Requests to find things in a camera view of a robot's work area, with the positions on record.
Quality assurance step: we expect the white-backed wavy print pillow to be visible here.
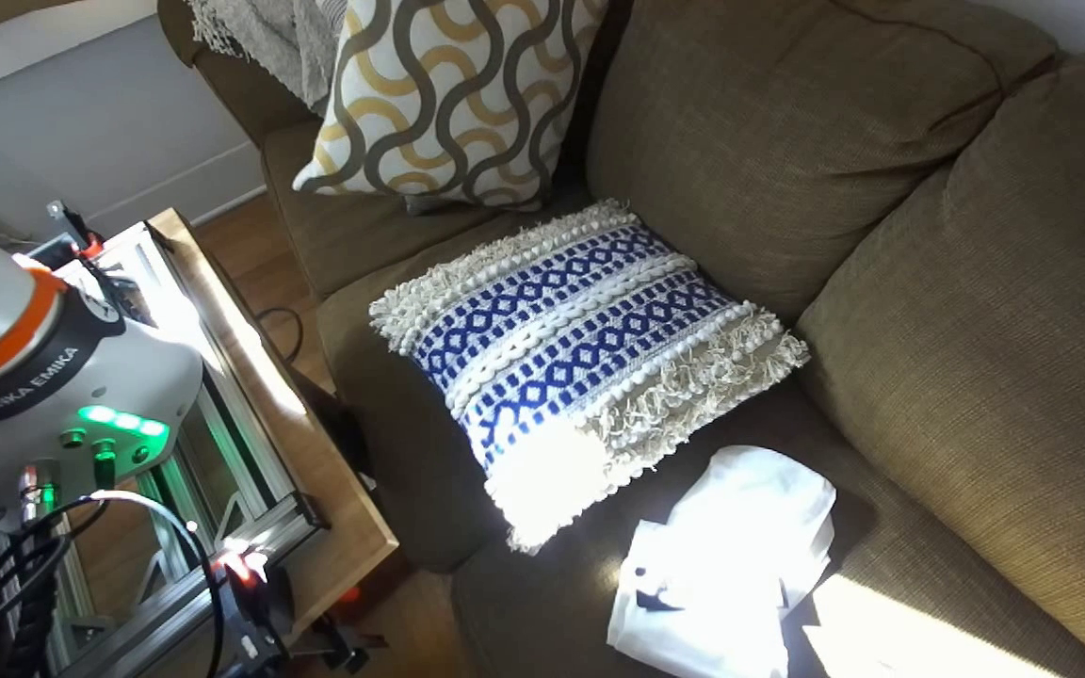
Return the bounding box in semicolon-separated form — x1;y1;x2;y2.
290;0;612;216

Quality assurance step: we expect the blue white fringed pillow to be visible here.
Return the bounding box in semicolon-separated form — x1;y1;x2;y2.
365;199;815;557

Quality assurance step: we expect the brown fabric couch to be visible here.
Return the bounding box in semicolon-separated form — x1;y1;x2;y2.
158;0;1085;678

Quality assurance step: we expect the wooden top robot table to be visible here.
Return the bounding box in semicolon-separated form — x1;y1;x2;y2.
141;202;404;635

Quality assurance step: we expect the white folded cloth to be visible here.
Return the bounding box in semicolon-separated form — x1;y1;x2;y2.
601;439;841;678

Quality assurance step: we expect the red black clamp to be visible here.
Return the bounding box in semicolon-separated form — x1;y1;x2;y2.
46;199;113;268
213;540;272;594

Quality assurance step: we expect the white knit throw blanket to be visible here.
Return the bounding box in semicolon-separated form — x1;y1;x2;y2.
184;0;349;118

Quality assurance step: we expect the thin black floor cable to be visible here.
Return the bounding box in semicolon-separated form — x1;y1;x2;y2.
251;302;307;369

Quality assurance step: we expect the aluminium profile frame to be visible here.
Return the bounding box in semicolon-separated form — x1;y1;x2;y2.
47;223;332;678

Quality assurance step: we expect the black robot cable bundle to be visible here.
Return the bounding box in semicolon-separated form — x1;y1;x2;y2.
0;487;234;678

